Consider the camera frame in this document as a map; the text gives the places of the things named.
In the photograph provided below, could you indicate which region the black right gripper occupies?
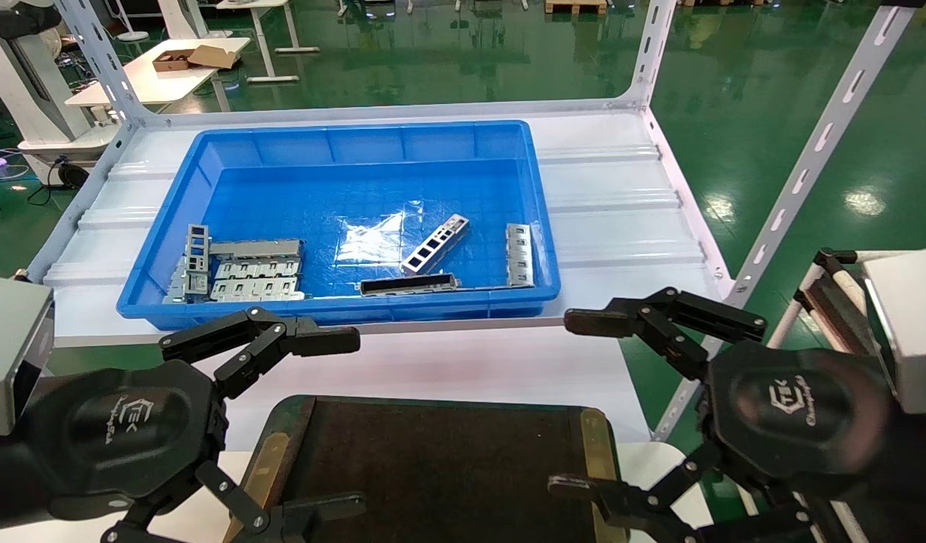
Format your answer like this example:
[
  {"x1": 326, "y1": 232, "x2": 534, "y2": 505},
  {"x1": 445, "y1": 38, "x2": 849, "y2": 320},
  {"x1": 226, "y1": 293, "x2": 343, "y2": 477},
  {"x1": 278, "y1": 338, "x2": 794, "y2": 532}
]
[{"x1": 547, "y1": 287, "x2": 926, "y2": 543}]

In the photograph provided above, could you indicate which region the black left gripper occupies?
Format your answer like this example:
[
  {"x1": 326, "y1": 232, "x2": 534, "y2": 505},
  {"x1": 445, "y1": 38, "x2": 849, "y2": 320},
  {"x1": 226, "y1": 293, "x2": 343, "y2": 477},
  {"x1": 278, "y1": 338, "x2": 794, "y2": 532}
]
[{"x1": 0, "y1": 305, "x2": 367, "y2": 543}]

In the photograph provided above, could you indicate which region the metal bracket with square holes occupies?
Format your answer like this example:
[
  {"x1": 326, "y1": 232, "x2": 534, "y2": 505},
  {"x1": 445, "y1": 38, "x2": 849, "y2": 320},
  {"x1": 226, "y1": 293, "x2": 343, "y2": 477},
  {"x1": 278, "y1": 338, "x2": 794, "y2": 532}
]
[
  {"x1": 400, "y1": 214, "x2": 471, "y2": 276},
  {"x1": 182, "y1": 224, "x2": 211, "y2": 296}
]

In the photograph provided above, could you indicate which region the flat slotted metal part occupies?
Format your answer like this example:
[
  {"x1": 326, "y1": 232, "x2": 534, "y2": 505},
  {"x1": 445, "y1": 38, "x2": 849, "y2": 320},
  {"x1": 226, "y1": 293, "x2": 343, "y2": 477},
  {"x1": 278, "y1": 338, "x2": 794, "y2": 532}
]
[
  {"x1": 210, "y1": 259, "x2": 304, "y2": 281},
  {"x1": 505, "y1": 223, "x2": 535, "y2": 289},
  {"x1": 209, "y1": 278, "x2": 307, "y2": 302}
]

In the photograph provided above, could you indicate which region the dark metal channel part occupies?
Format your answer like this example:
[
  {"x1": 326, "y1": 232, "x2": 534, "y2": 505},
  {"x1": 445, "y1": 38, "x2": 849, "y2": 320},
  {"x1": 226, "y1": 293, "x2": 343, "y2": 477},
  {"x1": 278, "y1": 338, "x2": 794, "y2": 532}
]
[{"x1": 357, "y1": 273, "x2": 461, "y2": 296}]

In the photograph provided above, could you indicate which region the black tray with gold edges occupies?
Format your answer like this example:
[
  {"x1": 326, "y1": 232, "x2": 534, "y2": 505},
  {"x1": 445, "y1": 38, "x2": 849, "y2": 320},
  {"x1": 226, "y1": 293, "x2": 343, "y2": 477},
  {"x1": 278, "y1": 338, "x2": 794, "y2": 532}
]
[{"x1": 222, "y1": 394, "x2": 630, "y2": 543}]

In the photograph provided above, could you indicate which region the long grey metal channel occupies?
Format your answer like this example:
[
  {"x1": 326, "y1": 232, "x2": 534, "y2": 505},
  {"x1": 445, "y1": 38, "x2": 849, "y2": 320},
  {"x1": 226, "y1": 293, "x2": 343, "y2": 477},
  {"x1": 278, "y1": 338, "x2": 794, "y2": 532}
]
[{"x1": 209, "y1": 238, "x2": 305, "y2": 261}]

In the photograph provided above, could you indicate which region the white metal shelf rack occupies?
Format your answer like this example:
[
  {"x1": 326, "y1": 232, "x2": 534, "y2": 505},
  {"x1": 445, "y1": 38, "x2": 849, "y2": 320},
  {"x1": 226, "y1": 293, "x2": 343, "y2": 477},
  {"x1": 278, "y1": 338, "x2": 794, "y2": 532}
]
[{"x1": 26, "y1": 0, "x2": 925, "y2": 444}]

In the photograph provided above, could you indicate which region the large blue plastic bin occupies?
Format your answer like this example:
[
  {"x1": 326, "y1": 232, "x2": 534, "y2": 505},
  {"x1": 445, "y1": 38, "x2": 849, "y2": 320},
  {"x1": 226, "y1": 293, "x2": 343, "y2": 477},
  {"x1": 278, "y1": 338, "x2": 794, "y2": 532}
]
[{"x1": 116, "y1": 121, "x2": 562, "y2": 331}]

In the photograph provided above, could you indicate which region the white desk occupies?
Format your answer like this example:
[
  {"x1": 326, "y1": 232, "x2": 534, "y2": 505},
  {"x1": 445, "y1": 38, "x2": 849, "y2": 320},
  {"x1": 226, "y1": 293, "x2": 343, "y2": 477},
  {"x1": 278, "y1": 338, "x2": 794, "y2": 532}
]
[
  {"x1": 216, "y1": 0, "x2": 320, "y2": 82},
  {"x1": 65, "y1": 36, "x2": 251, "y2": 114}
]

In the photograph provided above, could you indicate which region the open cardboard box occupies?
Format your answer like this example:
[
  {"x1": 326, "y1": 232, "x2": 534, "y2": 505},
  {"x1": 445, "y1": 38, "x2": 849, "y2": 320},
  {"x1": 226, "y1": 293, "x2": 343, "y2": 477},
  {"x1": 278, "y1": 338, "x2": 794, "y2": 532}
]
[{"x1": 152, "y1": 45, "x2": 239, "y2": 72}]

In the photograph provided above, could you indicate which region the white floor stand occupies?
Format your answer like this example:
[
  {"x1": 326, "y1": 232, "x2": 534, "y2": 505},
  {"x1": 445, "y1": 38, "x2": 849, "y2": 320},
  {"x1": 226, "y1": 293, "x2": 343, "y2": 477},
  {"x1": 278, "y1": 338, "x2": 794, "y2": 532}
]
[{"x1": 116, "y1": 0, "x2": 151, "y2": 42}]

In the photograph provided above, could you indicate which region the grey metal bracket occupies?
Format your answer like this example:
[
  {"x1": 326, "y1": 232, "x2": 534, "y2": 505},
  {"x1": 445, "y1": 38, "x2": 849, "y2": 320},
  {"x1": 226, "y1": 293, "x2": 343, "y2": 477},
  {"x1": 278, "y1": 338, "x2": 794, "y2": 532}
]
[{"x1": 164, "y1": 256, "x2": 189, "y2": 305}]

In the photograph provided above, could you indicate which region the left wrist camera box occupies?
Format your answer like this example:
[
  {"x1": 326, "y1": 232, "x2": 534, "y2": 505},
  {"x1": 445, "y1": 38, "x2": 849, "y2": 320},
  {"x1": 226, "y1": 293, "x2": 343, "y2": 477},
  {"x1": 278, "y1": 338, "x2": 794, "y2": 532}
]
[{"x1": 0, "y1": 273, "x2": 55, "y2": 437}]

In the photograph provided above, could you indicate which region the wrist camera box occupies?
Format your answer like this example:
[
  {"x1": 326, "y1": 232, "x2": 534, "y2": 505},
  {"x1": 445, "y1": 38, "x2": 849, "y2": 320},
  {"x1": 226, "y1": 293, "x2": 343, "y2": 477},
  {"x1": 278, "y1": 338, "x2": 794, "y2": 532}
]
[
  {"x1": 0, "y1": 273, "x2": 55, "y2": 437},
  {"x1": 863, "y1": 247, "x2": 926, "y2": 416}
]

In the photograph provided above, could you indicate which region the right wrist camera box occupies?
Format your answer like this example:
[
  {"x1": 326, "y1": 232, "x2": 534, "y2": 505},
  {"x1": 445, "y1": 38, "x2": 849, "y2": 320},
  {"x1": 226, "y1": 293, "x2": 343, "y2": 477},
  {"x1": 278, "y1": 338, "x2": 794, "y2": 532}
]
[{"x1": 863, "y1": 247, "x2": 926, "y2": 416}]

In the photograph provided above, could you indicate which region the black cable coil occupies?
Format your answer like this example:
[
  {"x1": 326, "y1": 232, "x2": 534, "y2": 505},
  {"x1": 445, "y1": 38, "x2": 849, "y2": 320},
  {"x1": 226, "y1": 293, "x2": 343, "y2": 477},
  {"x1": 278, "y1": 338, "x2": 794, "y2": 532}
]
[{"x1": 47, "y1": 156, "x2": 91, "y2": 191}]

